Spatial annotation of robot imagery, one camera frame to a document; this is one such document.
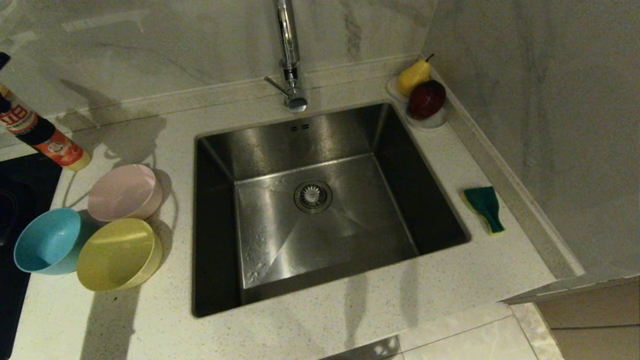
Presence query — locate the round metal sink drain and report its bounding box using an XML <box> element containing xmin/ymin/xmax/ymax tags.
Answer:
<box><xmin>294</xmin><ymin>180</ymin><xmax>333</xmax><ymax>215</ymax></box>

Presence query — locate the stainless steel sink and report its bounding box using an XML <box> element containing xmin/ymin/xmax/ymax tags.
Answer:
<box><xmin>192</xmin><ymin>101</ymin><xmax>471</xmax><ymax>319</ymax></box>

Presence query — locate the green sponge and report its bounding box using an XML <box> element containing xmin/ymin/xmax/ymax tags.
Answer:
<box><xmin>462</xmin><ymin>186</ymin><xmax>506</xmax><ymax>236</ymax></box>

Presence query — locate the black glass cooktop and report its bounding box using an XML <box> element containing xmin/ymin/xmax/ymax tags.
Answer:
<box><xmin>0</xmin><ymin>151</ymin><xmax>65</xmax><ymax>360</ymax></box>

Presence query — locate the blue bowl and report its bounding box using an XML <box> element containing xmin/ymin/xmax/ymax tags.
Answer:
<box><xmin>13</xmin><ymin>207</ymin><xmax>83</xmax><ymax>276</ymax></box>

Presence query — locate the pink bowl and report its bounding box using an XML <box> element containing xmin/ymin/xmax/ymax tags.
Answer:
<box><xmin>87</xmin><ymin>164</ymin><xmax>164</xmax><ymax>222</ymax></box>

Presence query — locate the yellow bowl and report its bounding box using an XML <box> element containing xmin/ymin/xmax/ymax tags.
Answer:
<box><xmin>76</xmin><ymin>217</ymin><xmax>164</xmax><ymax>293</ymax></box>

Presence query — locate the chrome faucet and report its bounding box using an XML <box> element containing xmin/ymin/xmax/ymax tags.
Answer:
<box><xmin>264</xmin><ymin>0</ymin><xmax>309</xmax><ymax>113</ymax></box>

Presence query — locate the yellow pear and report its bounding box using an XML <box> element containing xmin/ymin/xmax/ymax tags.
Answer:
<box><xmin>397</xmin><ymin>54</ymin><xmax>435</xmax><ymax>97</ymax></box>

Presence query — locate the dark red apple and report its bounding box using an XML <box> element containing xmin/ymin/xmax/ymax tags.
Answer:
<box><xmin>407</xmin><ymin>80</ymin><xmax>447</xmax><ymax>121</ymax></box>

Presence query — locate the white fruit dish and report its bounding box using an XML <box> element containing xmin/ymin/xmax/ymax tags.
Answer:
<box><xmin>386</xmin><ymin>77</ymin><xmax>449</xmax><ymax>132</ymax></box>

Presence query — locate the beige wooden cabinet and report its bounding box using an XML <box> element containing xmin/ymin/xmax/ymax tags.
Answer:
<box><xmin>500</xmin><ymin>274</ymin><xmax>640</xmax><ymax>360</ymax></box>

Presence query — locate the black burner ring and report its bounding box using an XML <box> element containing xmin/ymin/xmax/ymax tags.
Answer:
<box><xmin>0</xmin><ymin>189</ymin><xmax>22</xmax><ymax>246</ymax></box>

